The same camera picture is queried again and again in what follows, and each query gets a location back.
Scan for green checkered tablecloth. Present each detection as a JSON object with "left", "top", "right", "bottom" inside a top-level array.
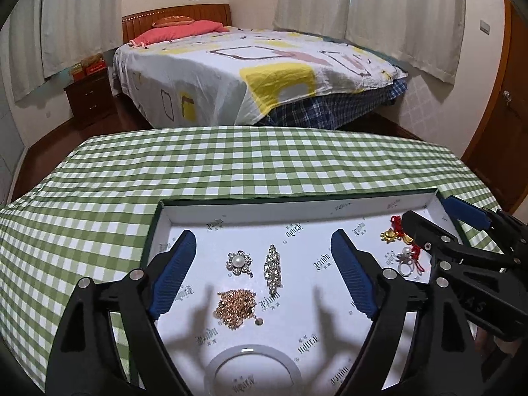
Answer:
[{"left": 1, "top": 127, "right": 499, "bottom": 389}]

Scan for dark wooden nightstand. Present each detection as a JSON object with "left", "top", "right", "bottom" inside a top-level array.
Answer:
[{"left": 64, "top": 70, "right": 116, "bottom": 129}]

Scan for left white curtain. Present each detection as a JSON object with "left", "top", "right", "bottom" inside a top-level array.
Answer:
[{"left": 1, "top": 0, "right": 123, "bottom": 102}]

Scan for pale jade bangle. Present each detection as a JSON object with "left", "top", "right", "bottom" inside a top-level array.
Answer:
[{"left": 203, "top": 344, "right": 304, "bottom": 395}]

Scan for orange patterned pillow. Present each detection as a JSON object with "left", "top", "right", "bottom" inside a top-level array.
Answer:
[{"left": 151, "top": 15, "right": 195, "bottom": 29}]

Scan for pearl flower brooch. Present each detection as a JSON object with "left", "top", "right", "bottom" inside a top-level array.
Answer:
[{"left": 225, "top": 250, "right": 253, "bottom": 278}]

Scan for right white curtain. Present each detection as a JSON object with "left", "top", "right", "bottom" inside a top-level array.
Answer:
[{"left": 273, "top": 0, "right": 465, "bottom": 84}]

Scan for red boxes on nightstand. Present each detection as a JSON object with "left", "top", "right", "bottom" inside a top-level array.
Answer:
[{"left": 69, "top": 53, "right": 107, "bottom": 82}]

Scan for bed with patterned quilt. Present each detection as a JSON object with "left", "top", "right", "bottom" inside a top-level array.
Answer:
[{"left": 114, "top": 27, "right": 407, "bottom": 130}]

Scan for gold chain necklace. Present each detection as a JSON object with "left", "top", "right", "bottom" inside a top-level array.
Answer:
[{"left": 212, "top": 289, "right": 264, "bottom": 331}]

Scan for white curtain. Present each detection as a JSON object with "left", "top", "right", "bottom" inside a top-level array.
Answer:
[
  {"left": 273, "top": 0, "right": 465, "bottom": 84},
  {"left": 1, "top": 0, "right": 123, "bottom": 102}
]

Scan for small red gold charm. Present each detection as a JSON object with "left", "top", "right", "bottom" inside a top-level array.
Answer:
[{"left": 380, "top": 215, "right": 413, "bottom": 246}]

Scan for red pillow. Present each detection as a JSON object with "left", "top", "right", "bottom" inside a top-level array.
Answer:
[{"left": 128, "top": 20, "right": 229, "bottom": 48}]

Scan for green jewelry tray box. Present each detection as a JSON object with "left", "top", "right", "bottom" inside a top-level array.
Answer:
[{"left": 141, "top": 189, "right": 467, "bottom": 395}]

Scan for brown wooden door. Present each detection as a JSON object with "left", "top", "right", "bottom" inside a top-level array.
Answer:
[{"left": 462, "top": 0, "right": 527, "bottom": 214}]

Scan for crystal rhinestone brooch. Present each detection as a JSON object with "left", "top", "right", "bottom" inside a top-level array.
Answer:
[{"left": 264, "top": 244, "right": 282, "bottom": 295}]

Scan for wooden headboard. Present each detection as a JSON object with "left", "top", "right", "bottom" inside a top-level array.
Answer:
[{"left": 122, "top": 4, "right": 233, "bottom": 44}]

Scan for gold ingot red tassel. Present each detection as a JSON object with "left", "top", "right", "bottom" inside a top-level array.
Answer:
[{"left": 410, "top": 242, "right": 425, "bottom": 275}]

